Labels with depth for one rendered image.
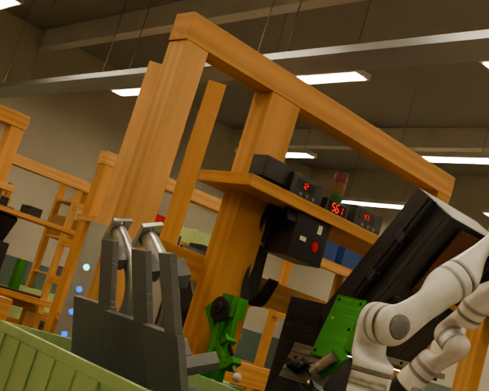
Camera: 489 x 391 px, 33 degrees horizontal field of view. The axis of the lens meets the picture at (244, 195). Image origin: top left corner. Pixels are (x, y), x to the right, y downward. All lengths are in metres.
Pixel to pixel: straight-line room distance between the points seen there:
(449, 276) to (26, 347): 0.96
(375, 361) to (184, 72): 1.09
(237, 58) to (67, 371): 1.55
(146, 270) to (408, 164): 2.10
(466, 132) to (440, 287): 9.73
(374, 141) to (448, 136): 8.65
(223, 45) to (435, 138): 9.39
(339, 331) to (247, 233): 0.44
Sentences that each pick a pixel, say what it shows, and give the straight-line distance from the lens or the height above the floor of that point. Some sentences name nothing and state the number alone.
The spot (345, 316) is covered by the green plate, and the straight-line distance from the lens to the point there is 2.60.
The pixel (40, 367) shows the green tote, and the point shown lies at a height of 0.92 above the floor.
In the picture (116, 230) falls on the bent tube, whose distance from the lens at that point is 1.56.
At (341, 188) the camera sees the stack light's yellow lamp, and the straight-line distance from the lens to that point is 3.05.
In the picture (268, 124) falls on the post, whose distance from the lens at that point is 2.74.
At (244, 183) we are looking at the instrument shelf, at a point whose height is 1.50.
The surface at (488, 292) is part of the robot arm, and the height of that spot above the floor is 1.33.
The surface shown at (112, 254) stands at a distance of 1.50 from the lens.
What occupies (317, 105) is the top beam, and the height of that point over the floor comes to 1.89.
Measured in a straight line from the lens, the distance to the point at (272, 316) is 7.74.
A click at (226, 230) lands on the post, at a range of 2.68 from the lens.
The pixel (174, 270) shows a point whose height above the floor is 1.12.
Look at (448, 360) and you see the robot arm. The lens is 2.23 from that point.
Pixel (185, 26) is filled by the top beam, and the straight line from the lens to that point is 2.56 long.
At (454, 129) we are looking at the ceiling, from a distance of 11.76.
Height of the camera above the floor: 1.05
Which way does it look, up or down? 9 degrees up
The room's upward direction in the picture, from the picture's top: 17 degrees clockwise
